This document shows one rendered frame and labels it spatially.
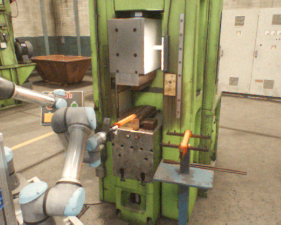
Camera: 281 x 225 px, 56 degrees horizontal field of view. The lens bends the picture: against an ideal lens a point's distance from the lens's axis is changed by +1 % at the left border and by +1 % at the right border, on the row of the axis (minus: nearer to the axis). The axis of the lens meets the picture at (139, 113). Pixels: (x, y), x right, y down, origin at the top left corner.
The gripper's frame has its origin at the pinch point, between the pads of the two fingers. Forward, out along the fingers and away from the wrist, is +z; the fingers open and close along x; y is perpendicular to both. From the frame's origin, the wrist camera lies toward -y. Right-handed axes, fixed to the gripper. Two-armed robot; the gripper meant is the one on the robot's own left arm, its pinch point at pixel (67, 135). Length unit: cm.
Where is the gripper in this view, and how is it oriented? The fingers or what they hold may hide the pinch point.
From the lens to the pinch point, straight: 206.1
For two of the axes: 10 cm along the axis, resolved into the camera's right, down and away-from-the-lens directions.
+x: 6.6, 2.2, -7.2
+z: 0.1, 9.5, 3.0
